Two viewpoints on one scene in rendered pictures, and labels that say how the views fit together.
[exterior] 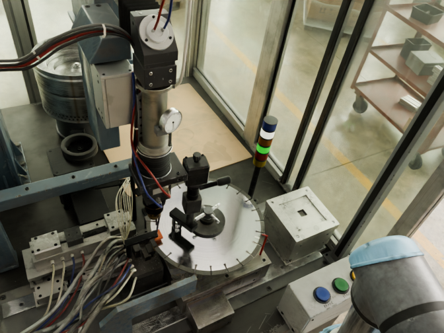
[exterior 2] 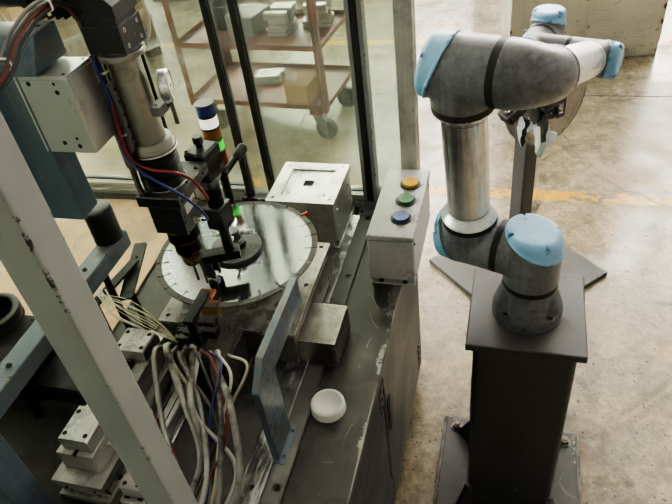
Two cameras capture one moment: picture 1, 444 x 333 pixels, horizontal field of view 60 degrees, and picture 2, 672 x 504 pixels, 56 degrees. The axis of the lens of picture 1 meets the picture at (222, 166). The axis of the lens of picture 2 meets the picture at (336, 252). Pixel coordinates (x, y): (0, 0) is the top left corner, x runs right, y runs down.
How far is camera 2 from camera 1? 57 cm
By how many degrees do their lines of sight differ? 26
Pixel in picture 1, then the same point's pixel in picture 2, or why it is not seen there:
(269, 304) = (363, 286)
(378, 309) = (473, 83)
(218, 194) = not seen: hidden behind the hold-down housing
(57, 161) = not seen: outside the picture
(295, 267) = (349, 242)
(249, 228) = (284, 221)
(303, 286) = (380, 225)
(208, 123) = not seen: hidden behind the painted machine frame
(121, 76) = (81, 67)
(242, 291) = (329, 297)
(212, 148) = (137, 227)
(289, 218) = (303, 195)
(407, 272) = (466, 40)
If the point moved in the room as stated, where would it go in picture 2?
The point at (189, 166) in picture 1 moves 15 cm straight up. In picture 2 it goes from (200, 153) to (177, 73)
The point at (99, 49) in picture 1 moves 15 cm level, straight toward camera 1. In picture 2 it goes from (36, 50) to (118, 60)
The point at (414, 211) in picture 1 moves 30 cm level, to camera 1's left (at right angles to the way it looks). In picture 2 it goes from (404, 74) to (306, 125)
